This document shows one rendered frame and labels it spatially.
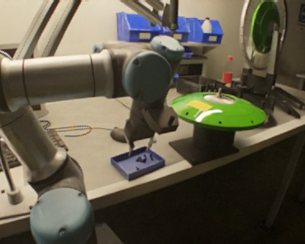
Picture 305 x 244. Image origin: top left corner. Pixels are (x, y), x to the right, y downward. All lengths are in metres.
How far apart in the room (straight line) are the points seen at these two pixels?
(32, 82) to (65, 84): 0.04
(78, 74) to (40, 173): 0.21
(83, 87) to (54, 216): 0.18
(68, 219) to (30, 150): 0.13
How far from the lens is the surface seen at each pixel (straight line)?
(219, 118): 0.61
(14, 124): 0.37
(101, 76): 0.26
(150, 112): 0.44
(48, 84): 0.26
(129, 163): 0.66
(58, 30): 0.53
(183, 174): 0.66
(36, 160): 0.40
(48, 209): 0.35
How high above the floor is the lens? 1.29
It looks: 23 degrees down
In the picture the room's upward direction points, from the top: 2 degrees clockwise
